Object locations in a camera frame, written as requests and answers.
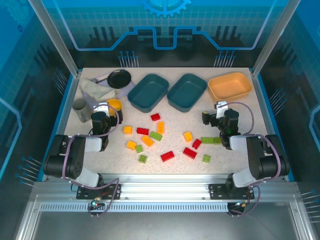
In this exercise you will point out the small green lego brick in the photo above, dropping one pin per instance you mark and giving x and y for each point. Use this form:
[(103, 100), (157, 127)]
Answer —
[(217, 140), (143, 159), (139, 148), (206, 158)]

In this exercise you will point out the perforated metal strip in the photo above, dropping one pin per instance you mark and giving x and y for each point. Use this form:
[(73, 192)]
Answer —
[(150, 207)]

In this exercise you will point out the long orange lego brick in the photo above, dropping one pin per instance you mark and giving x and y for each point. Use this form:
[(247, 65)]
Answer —
[(160, 127), (147, 140)]

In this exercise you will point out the teal plastic container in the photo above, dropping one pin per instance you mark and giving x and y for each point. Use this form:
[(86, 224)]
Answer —
[(147, 92), (186, 92)]

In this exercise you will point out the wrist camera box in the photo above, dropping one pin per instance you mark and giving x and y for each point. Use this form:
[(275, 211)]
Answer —
[(101, 108), (221, 111)]

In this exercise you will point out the black frying pan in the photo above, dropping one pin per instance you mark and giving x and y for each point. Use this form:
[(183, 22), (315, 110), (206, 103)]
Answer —
[(119, 78)]

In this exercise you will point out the red lego brick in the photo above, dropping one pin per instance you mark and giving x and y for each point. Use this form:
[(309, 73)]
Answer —
[(196, 143), (190, 153), (155, 117), (142, 131), (167, 156)]

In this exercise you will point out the aluminium frame post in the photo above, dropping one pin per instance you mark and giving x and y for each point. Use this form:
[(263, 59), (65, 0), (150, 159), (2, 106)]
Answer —
[(272, 37), (55, 40)]

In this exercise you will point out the long green lego brick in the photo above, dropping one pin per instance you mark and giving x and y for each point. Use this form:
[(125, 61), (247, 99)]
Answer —
[(156, 136), (207, 140)]

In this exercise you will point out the yellow bowl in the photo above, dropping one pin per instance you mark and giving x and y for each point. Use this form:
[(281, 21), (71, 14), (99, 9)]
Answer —
[(114, 103)]

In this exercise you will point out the small orange lego brick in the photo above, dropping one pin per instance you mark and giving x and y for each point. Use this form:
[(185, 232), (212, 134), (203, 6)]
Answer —
[(131, 145), (127, 129), (188, 136)]

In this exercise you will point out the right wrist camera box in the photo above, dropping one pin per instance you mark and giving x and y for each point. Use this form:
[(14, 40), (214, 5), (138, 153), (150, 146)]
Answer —
[(221, 111)]

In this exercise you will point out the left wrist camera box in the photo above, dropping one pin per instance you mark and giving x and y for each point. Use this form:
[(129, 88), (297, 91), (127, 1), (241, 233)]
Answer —
[(101, 108)]

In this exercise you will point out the orange plastic container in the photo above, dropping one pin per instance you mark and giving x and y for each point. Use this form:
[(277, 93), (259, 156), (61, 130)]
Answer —
[(230, 86)]

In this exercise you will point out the aluminium table rail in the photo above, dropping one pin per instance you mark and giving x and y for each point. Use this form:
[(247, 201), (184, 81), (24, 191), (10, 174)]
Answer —
[(162, 185)]

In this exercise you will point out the grey cup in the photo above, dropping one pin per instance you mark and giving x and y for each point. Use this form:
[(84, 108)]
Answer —
[(81, 108)]

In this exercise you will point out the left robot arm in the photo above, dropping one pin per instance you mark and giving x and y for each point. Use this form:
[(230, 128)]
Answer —
[(75, 155)]

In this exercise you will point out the beige cloth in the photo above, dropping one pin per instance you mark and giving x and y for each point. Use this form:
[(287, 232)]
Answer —
[(95, 90)]

